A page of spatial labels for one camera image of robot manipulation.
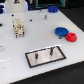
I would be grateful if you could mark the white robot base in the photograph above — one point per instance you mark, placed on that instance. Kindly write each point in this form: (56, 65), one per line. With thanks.
(12, 6)

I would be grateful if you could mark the beige connector block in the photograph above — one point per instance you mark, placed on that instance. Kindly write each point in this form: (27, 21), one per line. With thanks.
(18, 27)

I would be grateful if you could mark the small blue part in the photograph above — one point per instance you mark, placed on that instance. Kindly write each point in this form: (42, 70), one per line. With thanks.
(52, 9)

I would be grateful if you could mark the red gear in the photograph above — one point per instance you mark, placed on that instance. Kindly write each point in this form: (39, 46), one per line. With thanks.
(71, 37)

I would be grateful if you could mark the black-framed peg base plate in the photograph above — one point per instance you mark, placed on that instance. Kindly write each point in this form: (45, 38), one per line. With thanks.
(44, 57)

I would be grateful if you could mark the blue gear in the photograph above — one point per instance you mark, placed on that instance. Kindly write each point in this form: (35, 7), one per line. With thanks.
(61, 31)

